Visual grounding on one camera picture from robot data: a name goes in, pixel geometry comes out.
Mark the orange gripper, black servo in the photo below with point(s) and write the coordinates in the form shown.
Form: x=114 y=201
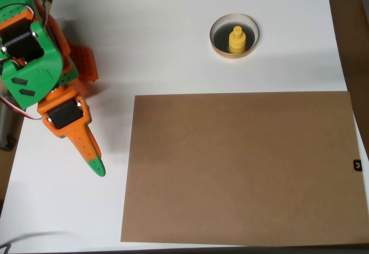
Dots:
x=64 y=115

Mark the round dish with gold rim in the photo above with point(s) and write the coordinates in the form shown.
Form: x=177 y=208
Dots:
x=220 y=39

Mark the orange robot base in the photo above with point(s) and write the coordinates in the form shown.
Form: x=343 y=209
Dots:
x=85 y=60

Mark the brown cardboard sheet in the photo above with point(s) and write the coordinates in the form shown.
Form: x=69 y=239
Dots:
x=245 y=164

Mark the small yellow plastic piece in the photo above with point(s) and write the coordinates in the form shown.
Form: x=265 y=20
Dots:
x=237 y=43

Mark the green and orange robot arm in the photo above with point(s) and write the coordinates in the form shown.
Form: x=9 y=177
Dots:
x=29 y=72

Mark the grey metal post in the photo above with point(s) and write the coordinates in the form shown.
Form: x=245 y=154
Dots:
x=5 y=132

